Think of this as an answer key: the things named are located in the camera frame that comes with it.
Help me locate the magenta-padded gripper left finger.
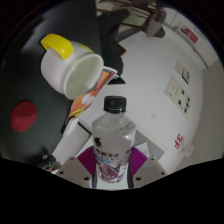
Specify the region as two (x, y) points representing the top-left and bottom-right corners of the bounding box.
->
(54, 145), (99, 190)

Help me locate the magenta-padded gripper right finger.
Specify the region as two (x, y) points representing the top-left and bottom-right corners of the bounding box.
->
(127, 145), (169, 190)

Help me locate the clear bottle with black cap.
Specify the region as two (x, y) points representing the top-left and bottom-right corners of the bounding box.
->
(91, 95), (137, 184)

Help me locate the black and red device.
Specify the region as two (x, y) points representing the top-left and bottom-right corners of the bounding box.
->
(41, 152), (63, 173)

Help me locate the grey notice board with papers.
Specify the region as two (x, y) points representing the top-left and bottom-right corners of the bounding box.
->
(131, 128), (168, 164)

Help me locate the red floor number sign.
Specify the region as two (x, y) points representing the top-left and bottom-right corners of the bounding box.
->
(173, 132), (186, 151)

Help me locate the flat round red coaster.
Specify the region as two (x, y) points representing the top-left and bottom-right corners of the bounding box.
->
(9, 100), (38, 133)

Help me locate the dark grey chair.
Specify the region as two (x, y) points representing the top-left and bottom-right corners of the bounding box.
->
(153, 25), (167, 39)

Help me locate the white wall-mounted fixture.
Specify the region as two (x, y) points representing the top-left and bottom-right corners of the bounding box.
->
(178, 143), (194, 158)

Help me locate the large white wall poster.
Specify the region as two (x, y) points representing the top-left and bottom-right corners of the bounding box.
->
(164, 74), (193, 119)

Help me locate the white mug with yellow handle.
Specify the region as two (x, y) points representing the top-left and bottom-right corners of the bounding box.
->
(39, 33), (105, 101)

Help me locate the small white wall poster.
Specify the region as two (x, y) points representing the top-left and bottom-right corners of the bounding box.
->
(174, 60), (192, 85)

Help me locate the red wall poster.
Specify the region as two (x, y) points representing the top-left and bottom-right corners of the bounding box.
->
(179, 24), (200, 44)

